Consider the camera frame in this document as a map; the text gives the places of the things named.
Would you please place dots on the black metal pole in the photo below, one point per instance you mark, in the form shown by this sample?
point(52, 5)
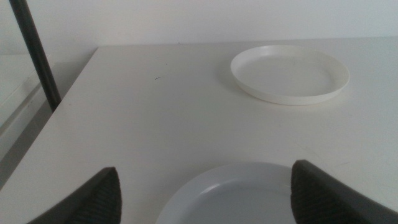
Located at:
point(37, 56)

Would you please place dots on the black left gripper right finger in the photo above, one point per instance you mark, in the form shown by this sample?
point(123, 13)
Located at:
point(323, 202)

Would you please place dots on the white shallow bowl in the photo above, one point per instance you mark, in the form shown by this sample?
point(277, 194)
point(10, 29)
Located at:
point(289, 74)

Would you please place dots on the grey shallow bowl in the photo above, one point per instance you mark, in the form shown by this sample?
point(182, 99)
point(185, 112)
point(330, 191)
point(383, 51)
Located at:
point(224, 202)

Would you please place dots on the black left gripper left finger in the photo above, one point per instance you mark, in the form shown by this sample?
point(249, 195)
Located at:
point(99, 202)

